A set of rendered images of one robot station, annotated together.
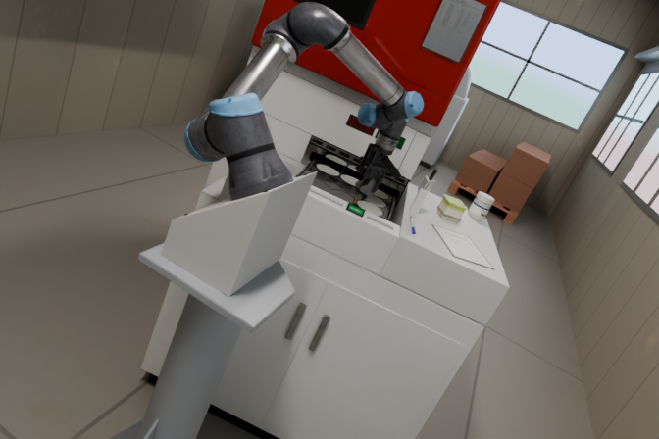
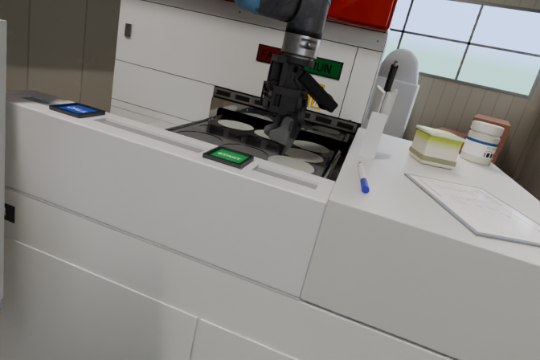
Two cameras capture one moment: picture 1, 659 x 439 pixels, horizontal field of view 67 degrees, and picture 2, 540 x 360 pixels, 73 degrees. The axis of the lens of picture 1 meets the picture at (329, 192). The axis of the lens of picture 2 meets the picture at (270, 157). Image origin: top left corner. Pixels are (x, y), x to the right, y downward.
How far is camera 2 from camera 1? 1.03 m
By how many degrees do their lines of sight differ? 9
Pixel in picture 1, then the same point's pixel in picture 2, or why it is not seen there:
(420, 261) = (390, 255)
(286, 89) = (172, 30)
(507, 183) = not seen: hidden behind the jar
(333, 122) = (239, 62)
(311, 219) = (137, 190)
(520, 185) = not seen: hidden behind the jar
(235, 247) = not seen: outside the picture
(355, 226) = (225, 192)
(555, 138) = (508, 107)
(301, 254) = (136, 266)
